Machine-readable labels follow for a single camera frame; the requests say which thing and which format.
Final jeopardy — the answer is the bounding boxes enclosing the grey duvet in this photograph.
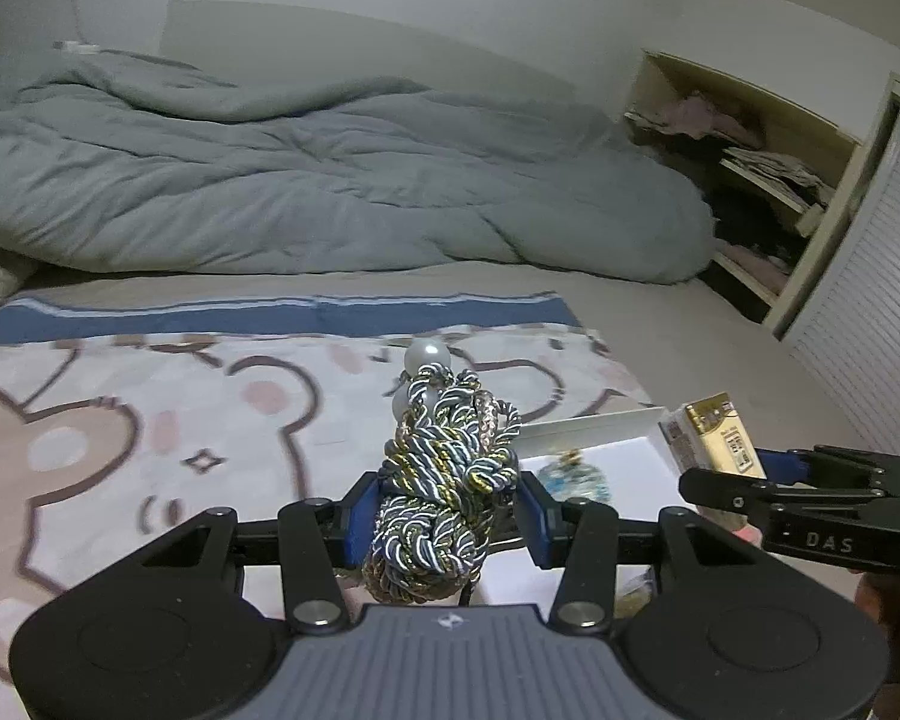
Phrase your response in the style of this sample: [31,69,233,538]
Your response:
[0,49,718,287]

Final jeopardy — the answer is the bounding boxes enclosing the cream and gold small pack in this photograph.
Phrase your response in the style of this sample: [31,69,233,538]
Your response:
[658,391,768,482]

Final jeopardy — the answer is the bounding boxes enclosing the bed with beige sheet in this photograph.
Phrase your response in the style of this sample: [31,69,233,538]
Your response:
[0,259,878,511]

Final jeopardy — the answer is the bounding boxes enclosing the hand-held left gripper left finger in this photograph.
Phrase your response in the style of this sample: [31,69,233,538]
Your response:
[117,471,383,635]

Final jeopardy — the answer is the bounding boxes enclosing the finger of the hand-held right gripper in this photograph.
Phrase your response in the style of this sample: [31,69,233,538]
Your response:
[755,445,900,500]
[678,466,790,535]

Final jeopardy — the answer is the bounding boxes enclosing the blue floral fabric pouch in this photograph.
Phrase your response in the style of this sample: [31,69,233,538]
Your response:
[536,448,609,504]

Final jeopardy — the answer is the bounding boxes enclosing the twisted rope with pearls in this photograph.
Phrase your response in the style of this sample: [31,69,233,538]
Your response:
[361,340,524,605]

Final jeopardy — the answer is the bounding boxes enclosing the pink crumpled clothes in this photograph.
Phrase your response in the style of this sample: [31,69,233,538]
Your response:
[647,91,767,152]

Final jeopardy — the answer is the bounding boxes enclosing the dark clothes pile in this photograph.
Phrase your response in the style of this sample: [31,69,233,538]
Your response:
[708,180,805,261]

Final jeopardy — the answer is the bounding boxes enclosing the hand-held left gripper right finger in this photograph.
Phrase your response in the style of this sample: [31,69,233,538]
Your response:
[514,471,785,635]

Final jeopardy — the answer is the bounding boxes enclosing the folded patterned clothes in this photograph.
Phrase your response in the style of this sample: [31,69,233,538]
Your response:
[720,145,835,212]

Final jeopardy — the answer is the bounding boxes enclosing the slatted wardrobe door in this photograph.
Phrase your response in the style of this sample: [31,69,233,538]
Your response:
[783,73,900,460]

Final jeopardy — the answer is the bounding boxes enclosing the bear printed blanket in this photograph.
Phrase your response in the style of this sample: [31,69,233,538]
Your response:
[0,289,655,720]

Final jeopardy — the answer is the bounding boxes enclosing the grey headboard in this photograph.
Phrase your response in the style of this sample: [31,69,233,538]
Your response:
[160,0,647,119]

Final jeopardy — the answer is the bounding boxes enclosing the white shallow cardboard box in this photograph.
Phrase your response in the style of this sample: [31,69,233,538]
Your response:
[480,406,730,608]

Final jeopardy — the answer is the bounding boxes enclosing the wooden open clothes shelf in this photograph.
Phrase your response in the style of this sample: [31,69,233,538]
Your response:
[622,49,869,325]

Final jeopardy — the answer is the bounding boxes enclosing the pink folded clothes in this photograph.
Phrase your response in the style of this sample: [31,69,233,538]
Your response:
[718,240,793,298]

